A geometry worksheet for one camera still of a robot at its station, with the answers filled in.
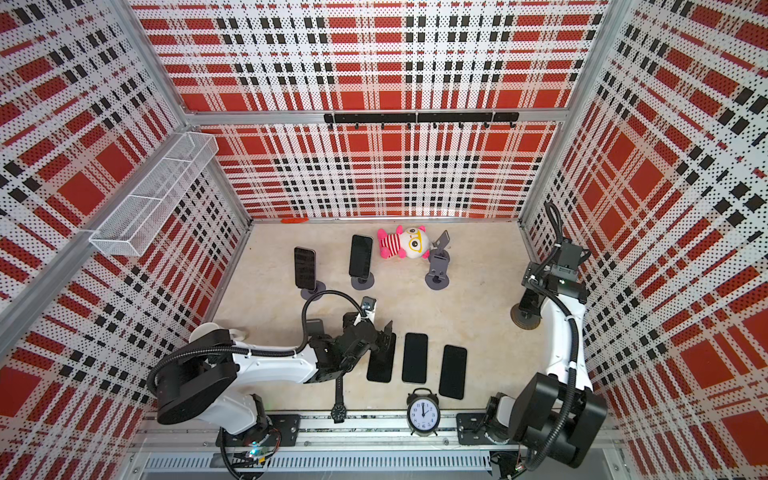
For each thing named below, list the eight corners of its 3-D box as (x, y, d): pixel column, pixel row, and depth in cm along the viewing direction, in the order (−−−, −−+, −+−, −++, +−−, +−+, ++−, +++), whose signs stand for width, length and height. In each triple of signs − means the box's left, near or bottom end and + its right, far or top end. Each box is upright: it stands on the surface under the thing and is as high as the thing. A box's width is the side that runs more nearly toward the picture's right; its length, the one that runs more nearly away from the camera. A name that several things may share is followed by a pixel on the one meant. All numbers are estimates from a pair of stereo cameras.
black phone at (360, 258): (351, 282, 104) (344, 254, 92) (359, 263, 110) (353, 234, 98) (370, 285, 103) (366, 257, 91) (377, 266, 109) (373, 237, 97)
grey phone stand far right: (513, 329, 93) (516, 326, 92) (508, 307, 99) (510, 303, 97) (539, 329, 93) (542, 326, 92) (532, 307, 99) (535, 303, 97)
